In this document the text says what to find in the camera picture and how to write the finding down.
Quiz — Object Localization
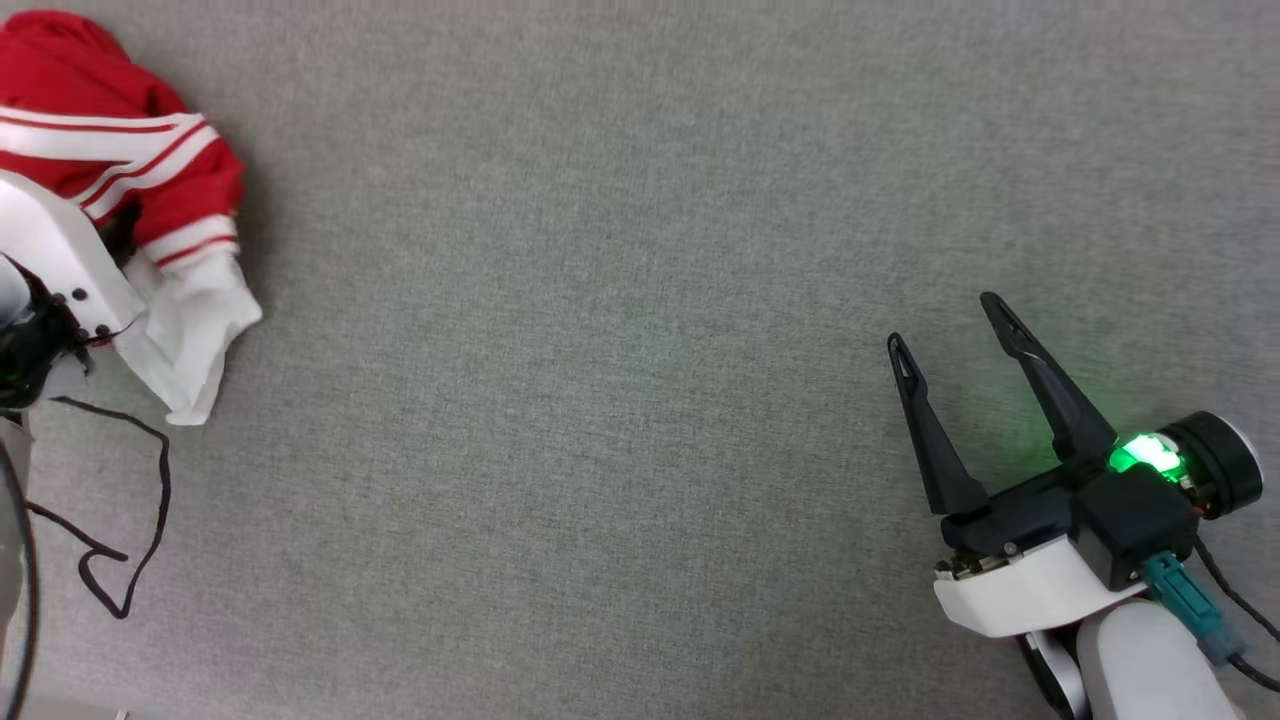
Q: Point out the thick black cable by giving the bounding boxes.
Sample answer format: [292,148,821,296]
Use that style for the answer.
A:
[0,440,39,701]

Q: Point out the red and white basketball jersey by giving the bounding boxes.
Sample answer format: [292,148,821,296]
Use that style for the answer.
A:
[0,10,264,428]

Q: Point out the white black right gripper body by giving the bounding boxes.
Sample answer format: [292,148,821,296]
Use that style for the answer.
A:
[933,462,1146,639]

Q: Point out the grey fabric covered surface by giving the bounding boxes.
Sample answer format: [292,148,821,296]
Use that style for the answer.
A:
[0,0,1280,720]

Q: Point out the thin black cable teal plug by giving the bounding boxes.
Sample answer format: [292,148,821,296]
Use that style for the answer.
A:
[25,397,173,620]

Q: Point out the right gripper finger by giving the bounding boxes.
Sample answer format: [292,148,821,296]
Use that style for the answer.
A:
[980,292,1118,464]
[887,333,991,517]

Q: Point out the black cable with teal plug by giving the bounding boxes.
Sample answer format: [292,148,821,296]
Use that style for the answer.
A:
[1140,535,1280,693]

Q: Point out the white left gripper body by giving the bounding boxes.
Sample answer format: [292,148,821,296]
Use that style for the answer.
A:
[0,170,148,411]

